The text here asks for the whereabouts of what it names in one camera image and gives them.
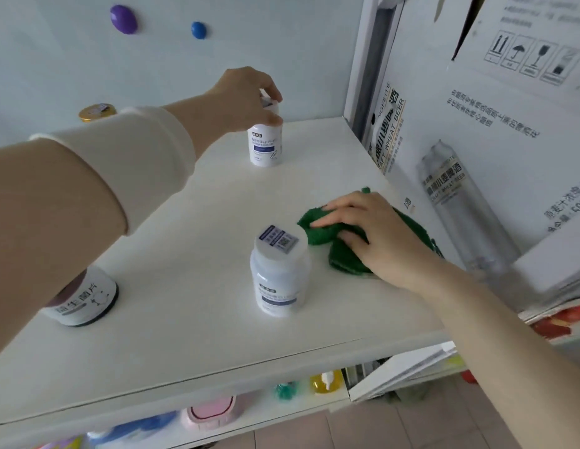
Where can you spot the pink plastic case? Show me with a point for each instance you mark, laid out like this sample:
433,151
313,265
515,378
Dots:
210,413

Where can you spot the green cleaning cloth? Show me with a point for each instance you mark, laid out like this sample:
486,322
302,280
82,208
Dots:
320,236

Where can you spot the person's left forearm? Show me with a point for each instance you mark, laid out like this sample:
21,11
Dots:
46,229

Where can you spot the blue detergent container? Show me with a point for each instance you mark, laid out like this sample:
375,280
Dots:
140,425

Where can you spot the person's left hand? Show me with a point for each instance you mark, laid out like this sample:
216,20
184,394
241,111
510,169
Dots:
238,107

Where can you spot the gold cap dark bottle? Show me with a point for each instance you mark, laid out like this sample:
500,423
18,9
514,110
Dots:
97,112
89,303

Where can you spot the blue wall knob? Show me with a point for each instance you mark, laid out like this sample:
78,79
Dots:
199,30

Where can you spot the yellow pump bottle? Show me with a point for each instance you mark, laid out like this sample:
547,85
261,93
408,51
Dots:
327,383

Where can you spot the teal spray bottle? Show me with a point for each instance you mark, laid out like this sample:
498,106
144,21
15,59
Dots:
286,391

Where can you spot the purple detergent bag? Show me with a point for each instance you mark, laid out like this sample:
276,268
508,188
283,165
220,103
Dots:
61,444

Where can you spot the white printed carton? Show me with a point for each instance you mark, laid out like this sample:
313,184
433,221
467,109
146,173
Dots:
495,158

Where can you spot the white bottle navy label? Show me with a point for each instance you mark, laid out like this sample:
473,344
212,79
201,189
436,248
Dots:
280,285
264,149

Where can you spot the white arm sleeve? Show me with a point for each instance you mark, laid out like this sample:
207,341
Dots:
140,158

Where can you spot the pile of red snack packets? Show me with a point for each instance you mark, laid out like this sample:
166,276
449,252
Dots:
556,324

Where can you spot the purple wall knob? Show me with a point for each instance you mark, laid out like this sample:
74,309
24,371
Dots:
124,19

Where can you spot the person's right hand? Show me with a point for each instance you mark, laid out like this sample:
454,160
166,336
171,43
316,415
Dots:
392,247

